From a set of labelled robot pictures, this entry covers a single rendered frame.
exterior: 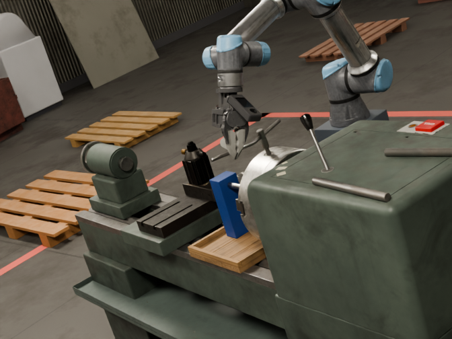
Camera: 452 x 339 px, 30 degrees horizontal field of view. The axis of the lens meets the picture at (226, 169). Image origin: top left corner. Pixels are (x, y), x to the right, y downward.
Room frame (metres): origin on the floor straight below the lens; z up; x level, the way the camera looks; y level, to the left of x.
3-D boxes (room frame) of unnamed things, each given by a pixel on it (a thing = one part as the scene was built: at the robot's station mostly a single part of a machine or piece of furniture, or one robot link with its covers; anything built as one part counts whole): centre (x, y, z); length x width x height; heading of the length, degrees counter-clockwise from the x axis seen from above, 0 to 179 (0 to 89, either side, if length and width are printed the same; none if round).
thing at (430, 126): (2.24, -0.59, 1.26); 0.06 x 0.06 x 0.02; 32
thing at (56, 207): (6.36, 1.36, 0.06); 1.40 x 0.94 x 0.12; 41
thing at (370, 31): (8.81, -1.73, 0.05); 1.12 x 0.75 x 0.10; 129
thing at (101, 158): (3.53, 0.47, 1.01); 0.30 x 0.20 x 0.29; 32
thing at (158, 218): (3.05, 0.16, 0.95); 0.43 x 0.18 x 0.04; 122
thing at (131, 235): (3.10, 0.16, 0.89); 0.53 x 0.30 x 0.06; 122
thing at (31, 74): (10.54, 2.08, 0.65); 0.64 x 0.54 x 1.30; 130
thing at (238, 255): (2.74, -0.02, 0.88); 0.36 x 0.30 x 0.04; 122
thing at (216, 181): (2.80, 0.02, 1.00); 0.08 x 0.06 x 0.23; 122
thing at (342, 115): (3.01, -0.50, 1.15); 0.15 x 0.15 x 0.10
